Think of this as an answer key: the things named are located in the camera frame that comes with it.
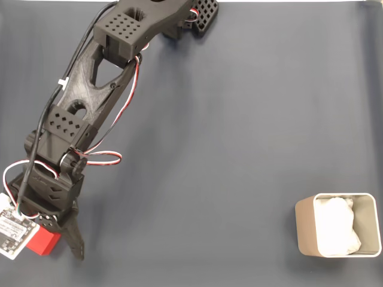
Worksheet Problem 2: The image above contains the red cube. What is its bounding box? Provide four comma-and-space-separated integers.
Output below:
26, 224, 62, 257

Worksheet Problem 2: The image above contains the beige metal box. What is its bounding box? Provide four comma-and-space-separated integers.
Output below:
294, 193, 383, 258

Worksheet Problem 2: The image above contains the grey table mat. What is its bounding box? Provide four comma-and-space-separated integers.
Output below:
0, 2, 383, 287

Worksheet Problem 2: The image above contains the white crumpled paper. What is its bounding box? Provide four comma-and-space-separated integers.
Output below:
314, 196, 363, 257

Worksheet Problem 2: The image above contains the white wrist camera board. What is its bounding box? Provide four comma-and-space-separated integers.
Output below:
0, 193, 41, 261

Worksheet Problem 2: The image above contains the red white black servo wire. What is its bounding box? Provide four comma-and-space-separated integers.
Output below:
2, 160, 59, 216
70, 55, 143, 169

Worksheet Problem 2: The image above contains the black camera cable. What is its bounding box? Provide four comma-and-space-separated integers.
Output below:
14, 0, 119, 210

